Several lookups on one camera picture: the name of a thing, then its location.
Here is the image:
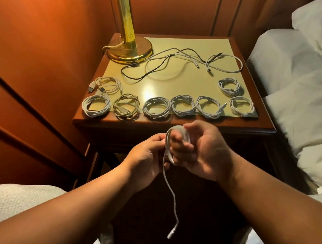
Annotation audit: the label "person's right hand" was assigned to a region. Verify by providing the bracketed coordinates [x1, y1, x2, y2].
[167, 117, 238, 183]

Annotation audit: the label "person's left hand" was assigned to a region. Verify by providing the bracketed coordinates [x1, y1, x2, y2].
[118, 130, 174, 197]

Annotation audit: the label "white charging cable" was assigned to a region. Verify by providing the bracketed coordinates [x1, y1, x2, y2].
[154, 124, 193, 241]

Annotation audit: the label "person's left forearm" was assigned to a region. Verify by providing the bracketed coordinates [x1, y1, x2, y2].
[0, 149, 135, 244]

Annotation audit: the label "person's right forearm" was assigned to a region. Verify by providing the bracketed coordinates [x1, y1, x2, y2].
[212, 149, 322, 244]

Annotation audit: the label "wooden nightstand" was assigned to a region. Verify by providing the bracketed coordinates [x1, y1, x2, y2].
[65, 22, 286, 212]

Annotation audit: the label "yellow table mat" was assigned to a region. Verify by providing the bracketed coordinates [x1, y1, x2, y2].
[88, 25, 267, 129]

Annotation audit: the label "bed with white sheets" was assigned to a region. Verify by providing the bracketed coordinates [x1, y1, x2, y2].
[232, 24, 322, 209]

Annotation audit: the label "brass table lamp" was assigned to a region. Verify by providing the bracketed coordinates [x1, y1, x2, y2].
[98, 0, 159, 67]

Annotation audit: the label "person's white shorts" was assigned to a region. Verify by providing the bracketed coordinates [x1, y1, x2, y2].
[0, 180, 285, 244]

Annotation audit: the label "row of coiled white cables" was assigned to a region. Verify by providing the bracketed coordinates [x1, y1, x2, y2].
[80, 62, 260, 135]

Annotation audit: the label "loose black cable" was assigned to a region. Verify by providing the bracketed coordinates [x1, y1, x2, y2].
[120, 41, 224, 90]

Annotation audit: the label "long loose white cord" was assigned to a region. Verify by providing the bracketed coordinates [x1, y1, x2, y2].
[142, 45, 202, 73]

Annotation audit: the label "looped loose white cord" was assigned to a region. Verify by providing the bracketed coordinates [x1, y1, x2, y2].
[204, 52, 245, 79]

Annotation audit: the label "beige lamp cord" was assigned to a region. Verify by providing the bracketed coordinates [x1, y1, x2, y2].
[102, 38, 126, 56]

